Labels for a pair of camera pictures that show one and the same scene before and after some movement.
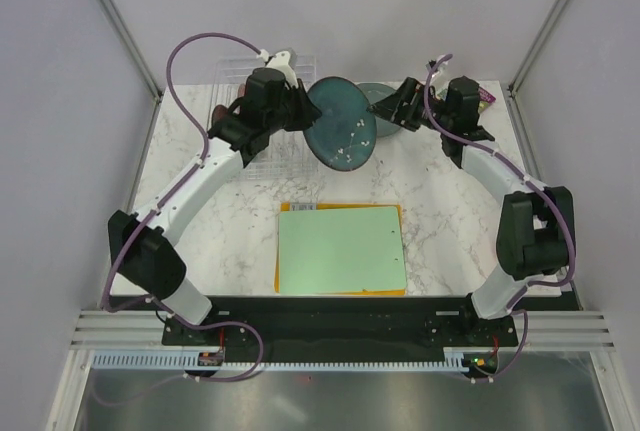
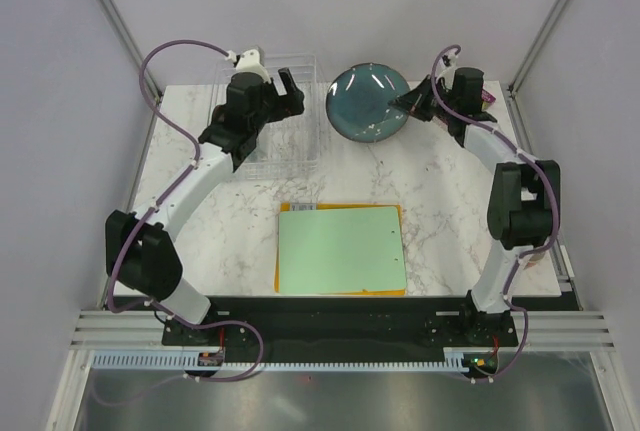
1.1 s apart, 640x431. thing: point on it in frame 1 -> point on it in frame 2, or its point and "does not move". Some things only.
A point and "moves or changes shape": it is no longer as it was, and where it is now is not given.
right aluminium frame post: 552,15 does not move
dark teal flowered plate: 344,136 moves or changes shape
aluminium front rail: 548,329 does not move
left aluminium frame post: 119,22 does not move
